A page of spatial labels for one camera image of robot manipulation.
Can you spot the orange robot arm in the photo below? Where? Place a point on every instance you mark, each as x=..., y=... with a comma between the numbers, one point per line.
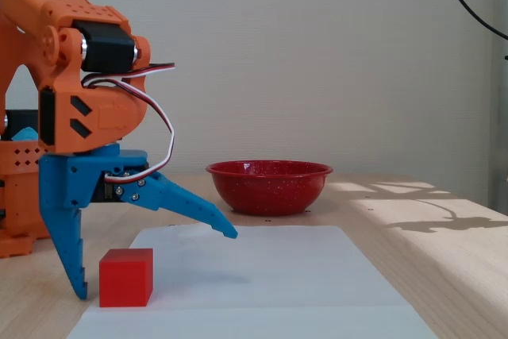
x=35, y=21

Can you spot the white paper sheet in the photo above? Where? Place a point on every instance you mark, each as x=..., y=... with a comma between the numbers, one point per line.
x=258, y=275

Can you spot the red speckled bowl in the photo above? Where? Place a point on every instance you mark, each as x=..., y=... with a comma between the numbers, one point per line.
x=270, y=190

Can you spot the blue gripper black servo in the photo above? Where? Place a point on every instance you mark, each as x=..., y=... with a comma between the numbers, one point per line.
x=81, y=180

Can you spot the red cube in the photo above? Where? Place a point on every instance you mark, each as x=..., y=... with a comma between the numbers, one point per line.
x=125, y=279

